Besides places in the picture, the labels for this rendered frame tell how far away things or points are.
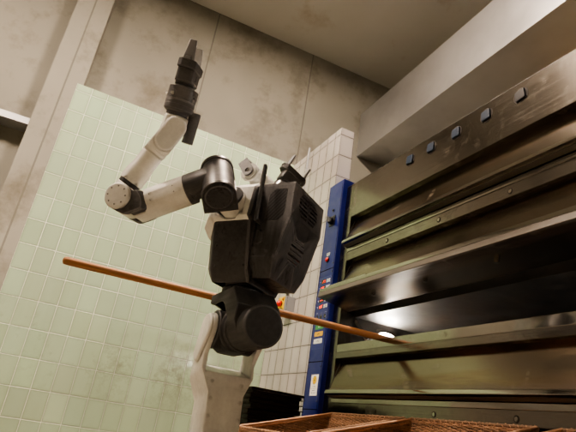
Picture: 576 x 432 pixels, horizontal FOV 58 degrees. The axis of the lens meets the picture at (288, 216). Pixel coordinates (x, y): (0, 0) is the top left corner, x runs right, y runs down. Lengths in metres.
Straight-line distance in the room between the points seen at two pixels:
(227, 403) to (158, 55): 4.65
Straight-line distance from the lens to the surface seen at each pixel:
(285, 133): 5.79
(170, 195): 1.47
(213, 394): 1.49
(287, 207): 1.47
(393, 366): 2.33
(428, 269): 2.06
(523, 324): 1.85
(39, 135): 4.92
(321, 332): 2.81
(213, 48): 6.00
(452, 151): 2.38
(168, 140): 1.54
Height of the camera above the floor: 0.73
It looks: 23 degrees up
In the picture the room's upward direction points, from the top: 9 degrees clockwise
